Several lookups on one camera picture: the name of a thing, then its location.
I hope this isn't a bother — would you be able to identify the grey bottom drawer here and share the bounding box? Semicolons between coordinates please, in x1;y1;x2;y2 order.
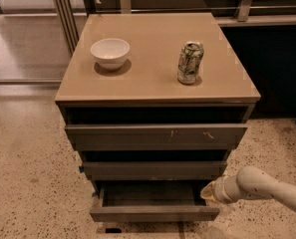
91;180;220;222

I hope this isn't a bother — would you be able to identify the grey drawer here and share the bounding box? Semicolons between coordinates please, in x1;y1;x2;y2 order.
65;123;247;151
83;161;227;180
91;180;220;222

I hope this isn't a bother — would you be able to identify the grey top drawer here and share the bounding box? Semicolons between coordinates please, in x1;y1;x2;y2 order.
65;123;247;151

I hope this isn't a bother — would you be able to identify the grey middle drawer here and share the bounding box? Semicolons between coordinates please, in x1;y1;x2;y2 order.
83;161;227;180

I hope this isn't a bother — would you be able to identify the grey drawer cabinet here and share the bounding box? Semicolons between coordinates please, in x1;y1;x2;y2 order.
54;12;261;191

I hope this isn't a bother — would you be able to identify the green patterned drink can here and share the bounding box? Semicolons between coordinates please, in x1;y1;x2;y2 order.
177;41;204;85

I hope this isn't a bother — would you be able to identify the white ceramic bowl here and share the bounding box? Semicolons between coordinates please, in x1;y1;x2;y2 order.
91;38;130;71

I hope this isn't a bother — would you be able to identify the metal railing frame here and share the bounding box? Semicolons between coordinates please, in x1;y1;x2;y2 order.
47;0;296;55

